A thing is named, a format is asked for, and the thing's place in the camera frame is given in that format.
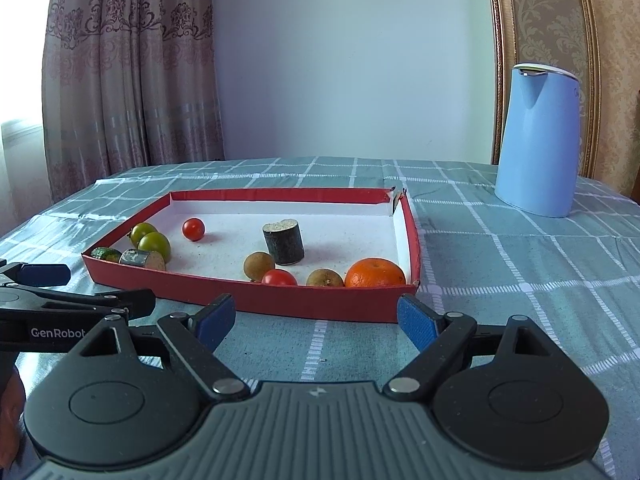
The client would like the dark sugarcane piece small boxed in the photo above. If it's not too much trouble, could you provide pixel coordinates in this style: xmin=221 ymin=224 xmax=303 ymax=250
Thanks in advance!
xmin=118 ymin=248 xmax=166 ymax=271

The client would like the green jujube fruit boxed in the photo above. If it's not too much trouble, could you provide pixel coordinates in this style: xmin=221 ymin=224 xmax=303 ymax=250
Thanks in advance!
xmin=137 ymin=231 xmax=171 ymax=263

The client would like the red cherry tomato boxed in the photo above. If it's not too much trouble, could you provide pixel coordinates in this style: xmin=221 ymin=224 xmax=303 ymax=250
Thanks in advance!
xmin=181 ymin=218 xmax=206 ymax=242
xmin=260 ymin=269 xmax=297 ymax=286

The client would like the brown longan fruit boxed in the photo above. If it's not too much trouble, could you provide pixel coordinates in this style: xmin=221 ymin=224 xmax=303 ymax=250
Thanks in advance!
xmin=306 ymin=268 xmax=345 ymax=287
xmin=243 ymin=252 xmax=276 ymax=282

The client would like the dark sugarcane piece large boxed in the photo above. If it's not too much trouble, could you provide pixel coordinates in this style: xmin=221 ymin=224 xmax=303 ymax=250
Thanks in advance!
xmin=262 ymin=219 xmax=305 ymax=266

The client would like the person left hand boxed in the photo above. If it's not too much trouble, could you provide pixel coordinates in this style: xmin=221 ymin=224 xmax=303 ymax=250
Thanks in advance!
xmin=0 ymin=367 xmax=26 ymax=469

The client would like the green cucumber piece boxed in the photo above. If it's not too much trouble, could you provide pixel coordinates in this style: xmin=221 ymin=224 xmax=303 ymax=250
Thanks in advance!
xmin=90 ymin=246 xmax=122 ymax=262

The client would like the green round fruit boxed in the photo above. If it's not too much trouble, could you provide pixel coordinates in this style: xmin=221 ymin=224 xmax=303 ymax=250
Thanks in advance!
xmin=128 ymin=222 xmax=156 ymax=248

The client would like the teal plaid bedsheet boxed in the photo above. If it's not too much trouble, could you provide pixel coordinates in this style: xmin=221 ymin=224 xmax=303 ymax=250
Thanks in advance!
xmin=1 ymin=156 xmax=639 ymax=479

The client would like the orange tangerine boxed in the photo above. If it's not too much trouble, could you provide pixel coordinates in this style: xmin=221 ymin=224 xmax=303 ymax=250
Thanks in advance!
xmin=344 ymin=258 xmax=406 ymax=288

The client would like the red shallow cardboard box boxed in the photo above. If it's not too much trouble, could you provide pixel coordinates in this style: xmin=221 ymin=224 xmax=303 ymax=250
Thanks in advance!
xmin=82 ymin=188 xmax=421 ymax=323

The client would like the blue electric kettle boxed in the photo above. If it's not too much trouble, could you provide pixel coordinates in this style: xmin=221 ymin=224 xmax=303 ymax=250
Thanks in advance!
xmin=495 ymin=63 xmax=580 ymax=218

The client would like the pink patterned curtain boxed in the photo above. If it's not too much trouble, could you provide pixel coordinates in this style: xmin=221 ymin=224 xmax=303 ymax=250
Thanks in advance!
xmin=41 ymin=0 xmax=224 ymax=200

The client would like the gold wall frame moulding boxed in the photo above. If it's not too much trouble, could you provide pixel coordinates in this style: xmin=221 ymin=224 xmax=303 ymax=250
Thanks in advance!
xmin=489 ymin=0 xmax=639 ymax=195

